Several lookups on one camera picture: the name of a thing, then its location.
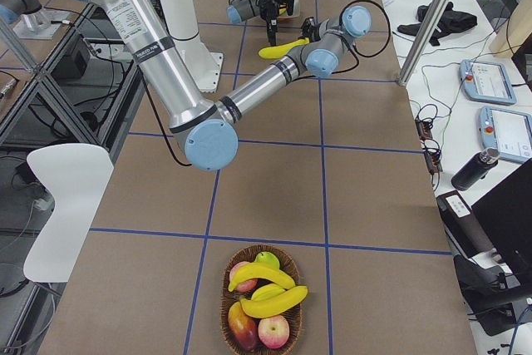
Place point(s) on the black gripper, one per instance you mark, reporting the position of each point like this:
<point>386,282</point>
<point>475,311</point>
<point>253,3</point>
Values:
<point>312,29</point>
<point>269,11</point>

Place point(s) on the grey square plate orange rim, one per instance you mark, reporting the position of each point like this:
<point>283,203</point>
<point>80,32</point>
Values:
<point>296,12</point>

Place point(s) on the yellow banana top basket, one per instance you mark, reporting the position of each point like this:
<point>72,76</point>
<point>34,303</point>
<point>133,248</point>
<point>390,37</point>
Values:
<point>276,276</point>

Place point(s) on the yellow banana basket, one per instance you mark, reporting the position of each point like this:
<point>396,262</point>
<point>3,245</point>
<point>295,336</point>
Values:
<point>276,276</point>
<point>276,305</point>

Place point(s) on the yellow banana front basket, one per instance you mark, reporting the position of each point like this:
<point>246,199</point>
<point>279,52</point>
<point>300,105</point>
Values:
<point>276,305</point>

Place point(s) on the wicker fruit basket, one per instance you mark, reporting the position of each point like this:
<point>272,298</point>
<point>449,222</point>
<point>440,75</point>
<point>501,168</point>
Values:
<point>294,315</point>

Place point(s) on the black cloth bag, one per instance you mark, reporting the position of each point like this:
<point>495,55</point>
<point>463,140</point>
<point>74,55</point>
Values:
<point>451,22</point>

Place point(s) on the upper blue teach pendant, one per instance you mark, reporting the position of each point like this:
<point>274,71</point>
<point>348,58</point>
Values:
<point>486,82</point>

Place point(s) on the blue teach pendant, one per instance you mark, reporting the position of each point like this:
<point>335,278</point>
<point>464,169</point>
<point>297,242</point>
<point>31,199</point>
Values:
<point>486,82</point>
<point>507,131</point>

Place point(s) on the black water bottle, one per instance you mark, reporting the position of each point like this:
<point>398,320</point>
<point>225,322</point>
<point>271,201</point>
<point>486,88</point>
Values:
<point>476,168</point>

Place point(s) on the lower blue teach pendant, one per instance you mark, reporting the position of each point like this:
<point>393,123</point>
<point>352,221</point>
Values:
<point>507,131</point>

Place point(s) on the green pear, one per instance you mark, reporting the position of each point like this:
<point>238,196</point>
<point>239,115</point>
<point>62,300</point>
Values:
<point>267,258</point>

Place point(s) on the white chair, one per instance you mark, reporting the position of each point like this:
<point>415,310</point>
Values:
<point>76,175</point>

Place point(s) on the pink apple back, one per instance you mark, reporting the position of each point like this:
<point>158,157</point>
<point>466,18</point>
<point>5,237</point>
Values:
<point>241,278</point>

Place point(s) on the pink apple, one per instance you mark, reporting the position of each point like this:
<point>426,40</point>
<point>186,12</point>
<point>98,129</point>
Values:
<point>241,278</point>
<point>274,331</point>

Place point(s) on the black monitor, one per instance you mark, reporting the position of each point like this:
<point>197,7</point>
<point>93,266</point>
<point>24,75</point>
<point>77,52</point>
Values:
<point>504,214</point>

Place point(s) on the pink apple front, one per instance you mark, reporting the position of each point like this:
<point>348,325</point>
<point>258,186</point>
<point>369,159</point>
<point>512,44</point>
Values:
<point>274,331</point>

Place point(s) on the red yellow mango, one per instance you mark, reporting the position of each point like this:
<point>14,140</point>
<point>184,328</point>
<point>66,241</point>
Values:
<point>243,328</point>

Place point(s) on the aluminium frame post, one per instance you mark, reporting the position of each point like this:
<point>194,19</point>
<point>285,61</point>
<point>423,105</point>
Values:
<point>428,26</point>

